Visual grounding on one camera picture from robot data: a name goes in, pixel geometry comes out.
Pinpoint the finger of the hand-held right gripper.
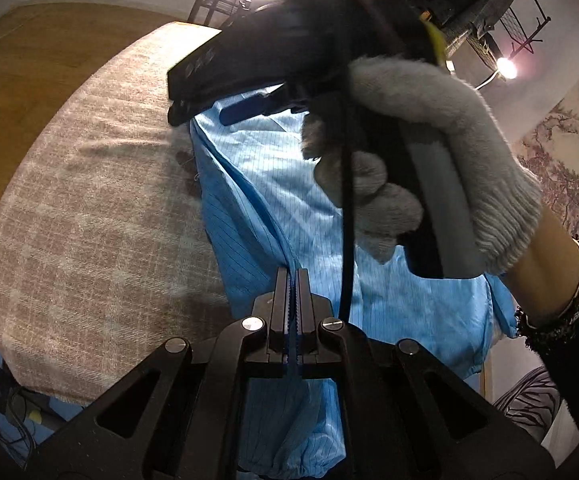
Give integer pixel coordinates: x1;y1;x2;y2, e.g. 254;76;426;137
218;91;315;127

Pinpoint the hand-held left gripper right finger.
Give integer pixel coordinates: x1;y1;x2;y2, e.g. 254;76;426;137
295;267;557;480

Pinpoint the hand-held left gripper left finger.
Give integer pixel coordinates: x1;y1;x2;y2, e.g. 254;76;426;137
30;267;295;480

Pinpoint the blue striped garment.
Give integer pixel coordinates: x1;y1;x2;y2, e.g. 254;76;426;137
190;87;515;476

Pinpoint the person's right forearm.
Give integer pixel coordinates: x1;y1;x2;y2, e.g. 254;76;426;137
504;205;579;446

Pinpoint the black metal clothes rack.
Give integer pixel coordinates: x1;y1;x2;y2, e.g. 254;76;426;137
190;0;553;91

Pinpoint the person's right hand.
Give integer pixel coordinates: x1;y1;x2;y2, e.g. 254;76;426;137
300;55;544;277

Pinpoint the beige plaid blanket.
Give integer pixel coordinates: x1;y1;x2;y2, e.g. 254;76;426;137
0;20;250;406

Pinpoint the grey plaid hanging garment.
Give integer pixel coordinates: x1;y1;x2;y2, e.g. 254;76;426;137
437;0;526;58

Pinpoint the small round lamp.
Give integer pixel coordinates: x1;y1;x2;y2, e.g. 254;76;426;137
477;52;520;92

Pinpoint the black white patterned cloth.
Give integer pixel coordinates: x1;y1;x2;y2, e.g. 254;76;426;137
492;365;570;443

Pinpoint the black cable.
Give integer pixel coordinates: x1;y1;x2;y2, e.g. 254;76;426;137
314;0;407;323

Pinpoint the tangle of cables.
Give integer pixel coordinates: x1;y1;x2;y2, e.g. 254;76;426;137
0;385;63;466

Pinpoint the ink landscape wall poster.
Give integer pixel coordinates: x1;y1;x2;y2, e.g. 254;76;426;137
514;77;579;258

